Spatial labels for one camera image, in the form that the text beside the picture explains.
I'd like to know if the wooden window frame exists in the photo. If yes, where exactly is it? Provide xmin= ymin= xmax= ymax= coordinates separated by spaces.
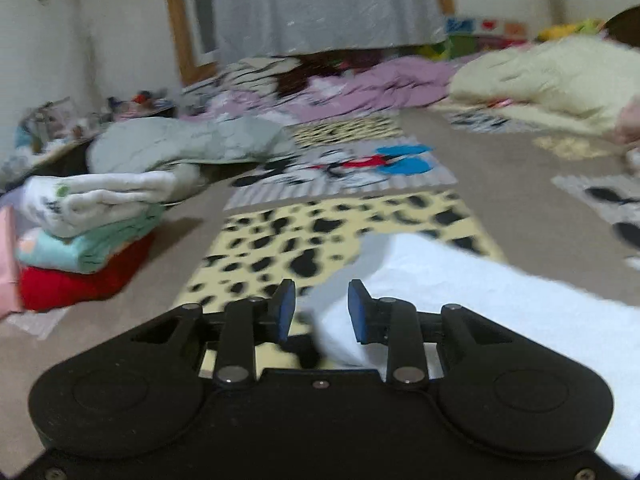
xmin=166 ymin=0 xmax=456 ymax=87

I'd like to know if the pink folded garment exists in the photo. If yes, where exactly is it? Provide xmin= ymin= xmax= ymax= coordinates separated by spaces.
xmin=0 ymin=206 xmax=23 ymax=320

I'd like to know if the teal folded garment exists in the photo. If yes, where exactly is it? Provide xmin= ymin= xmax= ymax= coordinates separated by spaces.
xmin=15 ymin=205 xmax=165 ymax=274

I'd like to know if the grey star curtain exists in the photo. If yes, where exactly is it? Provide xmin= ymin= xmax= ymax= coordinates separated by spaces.
xmin=213 ymin=0 xmax=447 ymax=64

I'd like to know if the grey crumpled garment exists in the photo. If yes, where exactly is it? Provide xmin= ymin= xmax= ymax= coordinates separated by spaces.
xmin=87 ymin=116 xmax=296 ymax=203

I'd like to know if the cream quilt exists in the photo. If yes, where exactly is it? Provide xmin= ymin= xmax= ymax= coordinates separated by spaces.
xmin=438 ymin=35 xmax=639 ymax=136

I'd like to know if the white panda folded garment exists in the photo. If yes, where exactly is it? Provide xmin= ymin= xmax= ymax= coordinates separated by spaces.
xmin=20 ymin=171 xmax=177 ymax=238

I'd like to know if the Mickey Mouse brown blanket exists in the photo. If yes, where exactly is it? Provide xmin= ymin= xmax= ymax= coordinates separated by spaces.
xmin=1 ymin=110 xmax=639 ymax=474

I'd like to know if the purple quilt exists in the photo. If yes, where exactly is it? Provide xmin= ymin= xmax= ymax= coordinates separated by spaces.
xmin=201 ymin=56 xmax=460 ymax=126

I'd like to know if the dark wooden headboard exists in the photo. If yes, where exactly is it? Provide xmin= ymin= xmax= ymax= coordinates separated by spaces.
xmin=604 ymin=6 xmax=640 ymax=49

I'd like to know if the white fleece garment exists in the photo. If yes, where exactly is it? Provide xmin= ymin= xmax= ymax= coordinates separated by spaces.
xmin=299 ymin=233 xmax=639 ymax=474

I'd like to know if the cluttered side shelf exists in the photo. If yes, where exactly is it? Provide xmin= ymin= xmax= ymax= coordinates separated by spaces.
xmin=1 ymin=91 xmax=177 ymax=193

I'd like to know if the striped beige garment pile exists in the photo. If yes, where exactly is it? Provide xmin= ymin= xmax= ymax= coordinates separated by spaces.
xmin=180 ymin=58 xmax=302 ymax=114

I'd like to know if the red folded garment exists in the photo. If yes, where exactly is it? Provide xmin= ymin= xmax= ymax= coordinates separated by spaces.
xmin=18 ymin=233 xmax=155 ymax=313

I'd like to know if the yellow green plush toy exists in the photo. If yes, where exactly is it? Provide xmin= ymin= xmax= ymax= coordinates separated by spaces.
xmin=536 ymin=18 xmax=606 ymax=42

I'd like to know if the colourful foam play mat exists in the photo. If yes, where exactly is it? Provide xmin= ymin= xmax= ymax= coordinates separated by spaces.
xmin=416 ymin=15 xmax=528 ymax=61

